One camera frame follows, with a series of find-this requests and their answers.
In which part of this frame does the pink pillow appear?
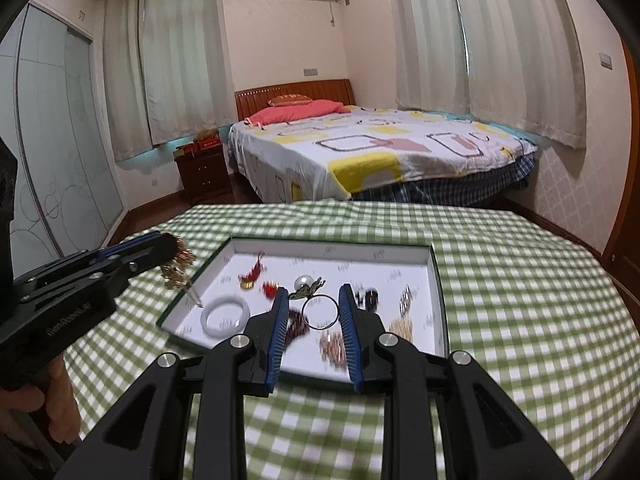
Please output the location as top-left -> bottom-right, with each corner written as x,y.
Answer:
245,99 -> 351,126

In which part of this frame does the bed with patterned cover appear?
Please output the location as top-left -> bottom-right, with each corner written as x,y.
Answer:
229,105 -> 538,203

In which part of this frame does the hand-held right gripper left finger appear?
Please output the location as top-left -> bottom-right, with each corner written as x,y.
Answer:
52,289 -> 291,480

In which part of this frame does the white jade bangle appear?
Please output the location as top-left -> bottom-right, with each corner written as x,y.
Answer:
201,296 -> 251,337

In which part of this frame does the gold pearl brooch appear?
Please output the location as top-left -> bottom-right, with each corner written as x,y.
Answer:
317,330 -> 348,366

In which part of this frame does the dark bead green cord pendant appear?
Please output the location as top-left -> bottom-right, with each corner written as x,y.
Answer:
352,285 -> 381,313

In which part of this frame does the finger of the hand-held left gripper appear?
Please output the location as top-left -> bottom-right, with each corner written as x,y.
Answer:
90,240 -> 183,293
15,231 -> 173,286

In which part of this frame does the wooden door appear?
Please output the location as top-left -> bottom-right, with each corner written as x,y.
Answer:
602,40 -> 640,286

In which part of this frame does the white curtain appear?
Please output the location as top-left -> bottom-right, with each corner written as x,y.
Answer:
445,0 -> 588,150
102,0 -> 151,163
142,0 -> 236,148
390,0 -> 471,113

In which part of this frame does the pearl ring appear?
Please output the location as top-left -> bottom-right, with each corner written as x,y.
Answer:
289,275 -> 346,332

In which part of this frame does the wooden nightstand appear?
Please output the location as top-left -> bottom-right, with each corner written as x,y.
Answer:
175,145 -> 233,198

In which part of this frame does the blue plaid bed sheet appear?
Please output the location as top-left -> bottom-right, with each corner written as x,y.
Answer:
350,155 -> 538,208

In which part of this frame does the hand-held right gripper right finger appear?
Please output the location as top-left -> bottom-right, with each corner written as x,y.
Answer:
337,283 -> 576,480

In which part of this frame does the person's left hand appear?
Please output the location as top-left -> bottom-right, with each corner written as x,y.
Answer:
0,360 -> 82,445

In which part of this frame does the green checkered tablecloth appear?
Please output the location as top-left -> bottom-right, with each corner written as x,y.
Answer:
60,199 -> 640,480

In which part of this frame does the dark red bead bracelet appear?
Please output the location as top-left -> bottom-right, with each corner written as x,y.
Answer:
285,307 -> 313,343

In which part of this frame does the red tassel gold ingot charm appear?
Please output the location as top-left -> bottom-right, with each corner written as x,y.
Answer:
239,252 -> 266,291

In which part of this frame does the gold chain brooch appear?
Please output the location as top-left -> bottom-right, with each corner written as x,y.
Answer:
160,237 -> 203,308

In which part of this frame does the green jewelry box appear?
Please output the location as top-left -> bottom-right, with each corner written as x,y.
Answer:
156,236 -> 451,386

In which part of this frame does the glass sliding wardrobe door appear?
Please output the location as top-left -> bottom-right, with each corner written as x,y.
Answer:
0,2 -> 126,261

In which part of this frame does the red embroidered cushion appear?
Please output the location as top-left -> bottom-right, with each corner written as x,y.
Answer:
267,93 -> 313,107

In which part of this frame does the gold bead jewelry pile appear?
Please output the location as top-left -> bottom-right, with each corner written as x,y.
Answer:
387,312 -> 426,348

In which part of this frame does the wooden bed headboard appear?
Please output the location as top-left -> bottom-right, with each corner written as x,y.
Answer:
234,79 -> 356,121

